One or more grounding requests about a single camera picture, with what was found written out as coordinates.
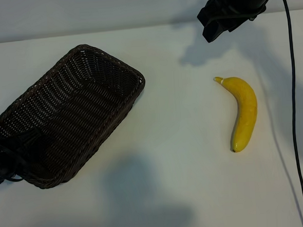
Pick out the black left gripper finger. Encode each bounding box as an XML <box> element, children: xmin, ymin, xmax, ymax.
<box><xmin>12</xmin><ymin>127</ymin><xmax>44</xmax><ymax>154</ymax></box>

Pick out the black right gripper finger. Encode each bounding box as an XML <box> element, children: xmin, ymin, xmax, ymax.
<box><xmin>201</xmin><ymin>13</ymin><xmax>241</xmax><ymax>44</ymax></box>
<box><xmin>196</xmin><ymin>0</ymin><xmax>228</xmax><ymax>27</ymax></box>

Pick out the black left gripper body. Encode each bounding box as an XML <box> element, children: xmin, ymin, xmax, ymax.
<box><xmin>0</xmin><ymin>135</ymin><xmax>26</xmax><ymax>188</ymax></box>

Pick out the dark brown wicker basket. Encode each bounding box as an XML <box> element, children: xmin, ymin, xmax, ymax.
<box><xmin>0</xmin><ymin>41</ymin><xmax>152</xmax><ymax>192</ymax></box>

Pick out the yellow banana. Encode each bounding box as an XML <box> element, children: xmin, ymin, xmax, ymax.
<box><xmin>213</xmin><ymin>74</ymin><xmax>261</xmax><ymax>154</ymax></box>

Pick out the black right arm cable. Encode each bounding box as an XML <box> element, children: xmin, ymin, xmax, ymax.
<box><xmin>279</xmin><ymin>0</ymin><xmax>303</xmax><ymax>227</ymax></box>

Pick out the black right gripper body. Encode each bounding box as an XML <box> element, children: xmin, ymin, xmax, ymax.
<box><xmin>219</xmin><ymin>0</ymin><xmax>268</xmax><ymax>25</ymax></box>

